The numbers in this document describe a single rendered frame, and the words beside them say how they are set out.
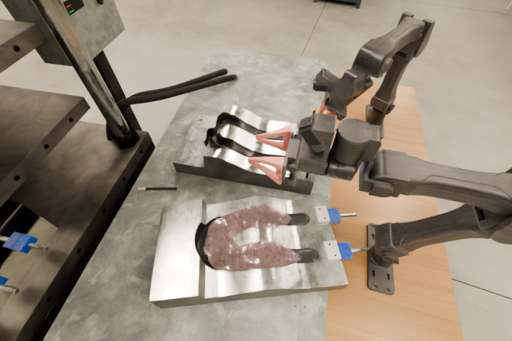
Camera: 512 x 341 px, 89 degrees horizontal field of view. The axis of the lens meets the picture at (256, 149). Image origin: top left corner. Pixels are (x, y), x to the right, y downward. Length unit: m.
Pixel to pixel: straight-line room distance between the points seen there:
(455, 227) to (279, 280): 0.41
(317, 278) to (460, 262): 1.38
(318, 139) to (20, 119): 0.93
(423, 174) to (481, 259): 1.63
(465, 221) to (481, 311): 1.35
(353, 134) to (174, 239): 0.54
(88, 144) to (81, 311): 0.64
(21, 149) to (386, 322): 1.11
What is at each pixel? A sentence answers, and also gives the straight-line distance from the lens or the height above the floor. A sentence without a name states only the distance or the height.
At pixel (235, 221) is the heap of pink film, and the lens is 0.78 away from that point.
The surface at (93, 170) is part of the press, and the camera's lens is 1.19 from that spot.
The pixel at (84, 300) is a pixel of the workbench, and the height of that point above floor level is 0.80.
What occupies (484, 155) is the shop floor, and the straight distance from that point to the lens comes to 2.72.
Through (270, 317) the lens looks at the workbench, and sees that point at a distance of 0.82.
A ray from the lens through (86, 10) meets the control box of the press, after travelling 1.20.
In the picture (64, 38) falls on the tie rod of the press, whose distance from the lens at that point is 0.95.
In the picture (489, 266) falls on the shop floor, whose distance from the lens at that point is 2.16.
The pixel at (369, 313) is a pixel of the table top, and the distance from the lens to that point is 0.88.
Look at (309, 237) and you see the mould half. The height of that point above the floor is 0.85.
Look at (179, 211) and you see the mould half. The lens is 0.81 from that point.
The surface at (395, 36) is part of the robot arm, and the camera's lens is 0.85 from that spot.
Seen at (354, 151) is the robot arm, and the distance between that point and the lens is 0.46.
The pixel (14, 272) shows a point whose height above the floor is 0.83.
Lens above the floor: 1.61
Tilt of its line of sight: 51 degrees down
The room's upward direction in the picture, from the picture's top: straight up
